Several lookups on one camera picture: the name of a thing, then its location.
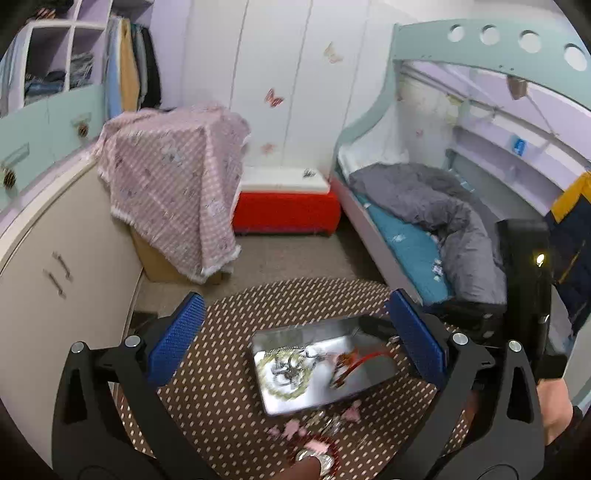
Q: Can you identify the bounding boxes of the cardboard box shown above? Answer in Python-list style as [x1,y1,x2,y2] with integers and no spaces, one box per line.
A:
[131,220,232,285]

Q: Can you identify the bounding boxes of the folded blue clothes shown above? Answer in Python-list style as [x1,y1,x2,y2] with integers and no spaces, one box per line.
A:
[24,69,71,101]

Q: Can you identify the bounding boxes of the lavender bed shelf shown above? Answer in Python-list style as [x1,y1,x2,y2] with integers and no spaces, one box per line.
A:
[442,99,591,219]

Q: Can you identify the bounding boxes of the red storage bench white top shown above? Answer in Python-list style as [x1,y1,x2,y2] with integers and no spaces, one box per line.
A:
[232,166,343,239]

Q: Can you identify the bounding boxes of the mint green bunk bed frame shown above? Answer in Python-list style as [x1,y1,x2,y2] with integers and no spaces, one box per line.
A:
[329,18,591,324]

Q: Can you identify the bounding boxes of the white cubby shelf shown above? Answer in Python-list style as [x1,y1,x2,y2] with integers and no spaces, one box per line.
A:
[0,0,114,118]

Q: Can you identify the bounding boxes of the black hanging garment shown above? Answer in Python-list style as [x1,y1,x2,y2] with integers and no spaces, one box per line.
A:
[137,25,163,112]

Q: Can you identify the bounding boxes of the white wardrobe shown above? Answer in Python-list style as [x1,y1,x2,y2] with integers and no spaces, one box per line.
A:
[179,0,399,185]

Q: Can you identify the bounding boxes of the mint green drawer unit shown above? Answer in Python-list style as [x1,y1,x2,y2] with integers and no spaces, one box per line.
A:
[0,83,110,212]

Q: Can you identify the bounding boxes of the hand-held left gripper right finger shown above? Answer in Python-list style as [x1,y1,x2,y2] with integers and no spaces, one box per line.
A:
[384,290,546,480]

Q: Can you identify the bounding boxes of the light blue hanging garment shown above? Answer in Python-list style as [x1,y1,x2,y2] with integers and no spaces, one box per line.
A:
[105,16,123,121]

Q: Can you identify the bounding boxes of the brown dotted tablecloth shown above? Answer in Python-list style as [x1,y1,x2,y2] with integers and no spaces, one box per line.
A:
[113,277,472,480]

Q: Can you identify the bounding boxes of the grey duvet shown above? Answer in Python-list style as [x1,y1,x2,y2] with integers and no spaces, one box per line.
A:
[348,162,509,306]

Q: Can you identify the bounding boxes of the yellow hanging garment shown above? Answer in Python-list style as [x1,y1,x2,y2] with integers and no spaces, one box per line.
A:
[119,18,140,114]

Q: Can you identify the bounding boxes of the teal bed sheet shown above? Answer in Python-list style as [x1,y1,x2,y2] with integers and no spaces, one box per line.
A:
[353,188,457,306]

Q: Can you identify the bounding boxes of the silver chain jewelry cluster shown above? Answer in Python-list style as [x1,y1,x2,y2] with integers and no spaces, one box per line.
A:
[271,348,329,385]

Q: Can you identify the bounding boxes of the person's right forearm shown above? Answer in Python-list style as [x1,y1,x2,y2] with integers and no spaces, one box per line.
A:
[537,378,577,445]

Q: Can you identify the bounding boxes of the silver metal tray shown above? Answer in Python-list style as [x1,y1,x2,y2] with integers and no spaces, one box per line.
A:
[250,313,402,416]

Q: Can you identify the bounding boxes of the navy and yellow garment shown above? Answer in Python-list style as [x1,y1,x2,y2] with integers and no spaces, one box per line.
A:
[544,171,591,337]

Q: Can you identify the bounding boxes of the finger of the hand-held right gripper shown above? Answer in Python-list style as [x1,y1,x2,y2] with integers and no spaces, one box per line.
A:
[355,316,399,345]
[426,299,508,348]

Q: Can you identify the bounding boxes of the pearl bead necklace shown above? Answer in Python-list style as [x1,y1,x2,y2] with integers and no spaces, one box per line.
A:
[256,346,317,401]

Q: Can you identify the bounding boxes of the pink patterned cloth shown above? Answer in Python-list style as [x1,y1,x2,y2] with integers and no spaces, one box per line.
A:
[91,102,253,285]

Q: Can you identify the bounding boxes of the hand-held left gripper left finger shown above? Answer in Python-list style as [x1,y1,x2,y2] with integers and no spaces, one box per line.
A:
[51,292,218,480]

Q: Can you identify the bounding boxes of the clear crystal jewelry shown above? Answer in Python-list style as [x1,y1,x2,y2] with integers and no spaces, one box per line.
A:
[308,410,348,435]

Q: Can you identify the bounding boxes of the beige cabinet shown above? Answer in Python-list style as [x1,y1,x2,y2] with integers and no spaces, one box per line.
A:
[0,157,145,462]

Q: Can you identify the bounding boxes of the white mosquito net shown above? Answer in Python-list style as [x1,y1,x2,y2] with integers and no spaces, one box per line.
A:
[338,105,411,172]

